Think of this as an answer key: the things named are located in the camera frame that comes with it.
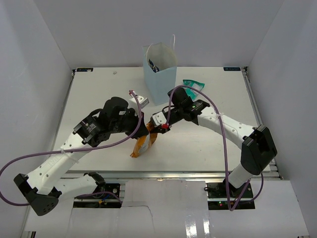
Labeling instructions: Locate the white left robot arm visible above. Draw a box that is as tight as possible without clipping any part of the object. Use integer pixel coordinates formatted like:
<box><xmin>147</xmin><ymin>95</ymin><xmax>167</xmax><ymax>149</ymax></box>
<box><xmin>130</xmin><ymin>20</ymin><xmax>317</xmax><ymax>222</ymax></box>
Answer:
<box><xmin>14</xmin><ymin>95</ymin><xmax>149</xmax><ymax>216</ymax></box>

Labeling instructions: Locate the teal snack packet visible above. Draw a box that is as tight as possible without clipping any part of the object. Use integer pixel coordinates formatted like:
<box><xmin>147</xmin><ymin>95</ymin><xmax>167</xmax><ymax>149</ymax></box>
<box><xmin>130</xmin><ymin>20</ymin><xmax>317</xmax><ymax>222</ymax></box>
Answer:
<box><xmin>183</xmin><ymin>79</ymin><xmax>205</xmax><ymax>101</ymax></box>

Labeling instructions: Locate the white front cover paper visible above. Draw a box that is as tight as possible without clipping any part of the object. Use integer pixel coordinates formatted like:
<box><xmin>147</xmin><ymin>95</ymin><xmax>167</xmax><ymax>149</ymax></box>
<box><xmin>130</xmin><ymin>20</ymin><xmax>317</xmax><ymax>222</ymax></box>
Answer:
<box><xmin>25</xmin><ymin>180</ymin><xmax>309</xmax><ymax>238</ymax></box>

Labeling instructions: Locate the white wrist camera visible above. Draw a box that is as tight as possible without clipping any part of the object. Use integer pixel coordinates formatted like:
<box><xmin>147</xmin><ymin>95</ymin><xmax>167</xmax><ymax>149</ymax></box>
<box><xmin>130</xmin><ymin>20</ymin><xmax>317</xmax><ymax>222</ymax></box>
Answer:
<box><xmin>128</xmin><ymin>95</ymin><xmax>149</xmax><ymax>109</ymax></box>
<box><xmin>151</xmin><ymin>111</ymin><xmax>169</xmax><ymax>129</ymax></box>

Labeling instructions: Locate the light blue paper bag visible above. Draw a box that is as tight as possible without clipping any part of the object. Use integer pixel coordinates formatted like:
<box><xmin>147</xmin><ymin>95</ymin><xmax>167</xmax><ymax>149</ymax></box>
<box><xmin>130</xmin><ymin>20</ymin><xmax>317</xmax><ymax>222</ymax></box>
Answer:
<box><xmin>143</xmin><ymin>35</ymin><xmax>178</xmax><ymax>106</ymax></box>

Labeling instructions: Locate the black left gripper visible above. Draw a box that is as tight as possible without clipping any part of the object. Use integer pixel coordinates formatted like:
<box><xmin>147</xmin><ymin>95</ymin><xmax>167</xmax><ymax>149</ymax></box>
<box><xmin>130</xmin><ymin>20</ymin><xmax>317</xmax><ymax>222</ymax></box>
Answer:
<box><xmin>110</xmin><ymin>108</ymin><xmax>149</xmax><ymax>139</ymax></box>

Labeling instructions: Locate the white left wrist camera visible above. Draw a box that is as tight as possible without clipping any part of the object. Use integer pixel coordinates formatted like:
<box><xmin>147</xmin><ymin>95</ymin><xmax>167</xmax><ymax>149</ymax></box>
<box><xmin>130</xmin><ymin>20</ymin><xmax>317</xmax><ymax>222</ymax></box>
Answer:
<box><xmin>128</xmin><ymin>95</ymin><xmax>149</xmax><ymax>109</ymax></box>

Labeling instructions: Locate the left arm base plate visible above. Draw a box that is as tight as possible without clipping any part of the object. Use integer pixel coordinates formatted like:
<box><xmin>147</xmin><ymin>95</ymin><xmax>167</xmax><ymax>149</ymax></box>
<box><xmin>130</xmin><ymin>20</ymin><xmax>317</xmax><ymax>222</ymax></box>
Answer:
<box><xmin>73</xmin><ymin>183</ymin><xmax>125</xmax><ymax>209</ymax></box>

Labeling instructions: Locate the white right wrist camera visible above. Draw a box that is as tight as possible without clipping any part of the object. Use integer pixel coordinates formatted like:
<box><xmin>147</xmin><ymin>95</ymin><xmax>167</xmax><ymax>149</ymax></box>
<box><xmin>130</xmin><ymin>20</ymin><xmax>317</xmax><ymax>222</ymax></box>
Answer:
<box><xmin>151</xmin><ymin>111</ymin><xmax>169</xmax><ymax>129</ymax></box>

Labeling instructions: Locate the blue label sticker left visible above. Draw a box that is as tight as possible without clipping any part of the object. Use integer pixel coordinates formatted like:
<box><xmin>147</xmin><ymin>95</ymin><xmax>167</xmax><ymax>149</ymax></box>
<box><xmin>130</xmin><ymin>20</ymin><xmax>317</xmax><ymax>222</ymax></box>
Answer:
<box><xmin>76</xmin><ymin>67</ymin><xmax>94</xmax><ymax>72</ymax></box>

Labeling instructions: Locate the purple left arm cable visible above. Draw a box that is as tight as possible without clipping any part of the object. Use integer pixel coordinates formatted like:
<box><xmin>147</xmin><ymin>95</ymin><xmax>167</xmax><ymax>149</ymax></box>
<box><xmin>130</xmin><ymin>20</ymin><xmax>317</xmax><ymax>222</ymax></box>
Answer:
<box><xmin>0</xmin><ymin>90</ymin><xmax>143</xmax><ymax>206</ymax></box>

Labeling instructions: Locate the orange Kettle chips bag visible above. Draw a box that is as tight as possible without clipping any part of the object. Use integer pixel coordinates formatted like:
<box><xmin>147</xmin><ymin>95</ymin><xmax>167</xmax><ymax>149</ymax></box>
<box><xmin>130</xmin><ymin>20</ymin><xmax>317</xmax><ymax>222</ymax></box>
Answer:
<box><xmin>130</xmin><ymin>121</ymin><xmax>158</xmax><ymax>158</ymax></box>

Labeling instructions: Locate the blue Kettle chips bag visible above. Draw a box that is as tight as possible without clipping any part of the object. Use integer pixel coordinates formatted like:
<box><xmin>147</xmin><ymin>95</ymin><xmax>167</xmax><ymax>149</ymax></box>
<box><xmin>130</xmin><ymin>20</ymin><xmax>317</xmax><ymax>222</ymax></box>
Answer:
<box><xmin>148</xmin><ymin>59</ymin><xmax>160</xmax><ymax>73</ymax></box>

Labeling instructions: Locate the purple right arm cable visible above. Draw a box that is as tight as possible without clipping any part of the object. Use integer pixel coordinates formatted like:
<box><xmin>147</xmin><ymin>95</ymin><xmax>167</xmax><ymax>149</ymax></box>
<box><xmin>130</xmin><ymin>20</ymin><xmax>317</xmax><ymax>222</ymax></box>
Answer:
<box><xmin>165</xmin><ymin>85</ymin><xmax>264</xmax><ymax>211</ymax></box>

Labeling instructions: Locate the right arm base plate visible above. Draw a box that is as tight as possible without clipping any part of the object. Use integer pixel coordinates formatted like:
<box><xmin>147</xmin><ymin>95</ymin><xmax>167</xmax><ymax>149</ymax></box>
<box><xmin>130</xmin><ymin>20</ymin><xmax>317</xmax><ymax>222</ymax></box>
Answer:
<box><xmin>204</xmin><ymin>182</ymin><xmax>255</xmax><ymax>211</ymax></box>

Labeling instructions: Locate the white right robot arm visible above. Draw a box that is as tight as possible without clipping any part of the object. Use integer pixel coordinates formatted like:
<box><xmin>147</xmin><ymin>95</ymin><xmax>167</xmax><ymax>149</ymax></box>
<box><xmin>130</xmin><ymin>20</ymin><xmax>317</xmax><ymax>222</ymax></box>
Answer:
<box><xmin>150</xmin><ymin>87</ymin><xmax>277</xmax><ymax>198</ymax></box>

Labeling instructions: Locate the blue label sticker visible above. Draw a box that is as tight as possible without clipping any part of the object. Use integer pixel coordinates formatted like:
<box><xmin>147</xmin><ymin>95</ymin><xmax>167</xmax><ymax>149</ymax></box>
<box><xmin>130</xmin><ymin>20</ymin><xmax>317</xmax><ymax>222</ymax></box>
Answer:
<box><xmin>223</xmin><ymin>67</ymin><xmax>241</xmax><ymax>71</ymax></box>
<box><xmin>76</xmin><ymin>67</ymin><xmax>94</xmax><ymax>72</ymax></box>

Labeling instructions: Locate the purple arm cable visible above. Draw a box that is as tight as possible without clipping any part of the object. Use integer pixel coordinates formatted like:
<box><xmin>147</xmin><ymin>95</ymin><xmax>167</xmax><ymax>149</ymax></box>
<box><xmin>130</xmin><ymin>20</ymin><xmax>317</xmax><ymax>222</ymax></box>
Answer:
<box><xmin>0</xmin><ymin>90</ymin><xmax>143</xmax><ymax>206</ymax></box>
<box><xmin>165</xmin><ymin>85</ymin><xmax>264</xmax><ymax>211</ymax></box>

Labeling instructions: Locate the blue label sticker right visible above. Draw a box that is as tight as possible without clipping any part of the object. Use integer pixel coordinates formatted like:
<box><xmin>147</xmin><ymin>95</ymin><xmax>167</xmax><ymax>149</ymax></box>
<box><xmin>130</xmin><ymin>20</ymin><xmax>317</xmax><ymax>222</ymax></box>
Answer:
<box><xmin>223</xmin><ymin>67</ymin><xmax>241</xmax><ymax>71</ymax></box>

